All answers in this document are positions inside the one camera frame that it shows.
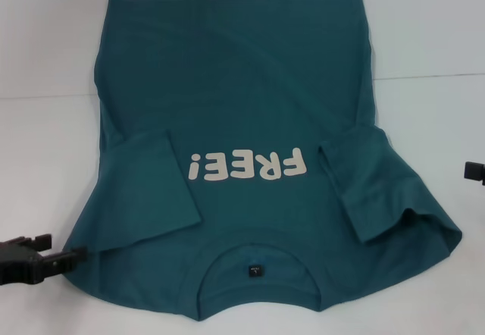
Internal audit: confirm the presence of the teal t-shirt with FREE print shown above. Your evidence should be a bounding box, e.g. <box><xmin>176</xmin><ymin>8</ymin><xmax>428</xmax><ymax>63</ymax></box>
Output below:
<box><xmin>64</xmin><ymin>0</ymin><xmax>464</xmax><ymax>312</ymax></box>

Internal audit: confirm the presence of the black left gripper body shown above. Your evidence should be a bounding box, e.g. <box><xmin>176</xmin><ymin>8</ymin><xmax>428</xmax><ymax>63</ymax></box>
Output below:
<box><xmin>0</xmin><ymin>237</ymin><xmax>43</xmax><ymax>286</ymax></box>

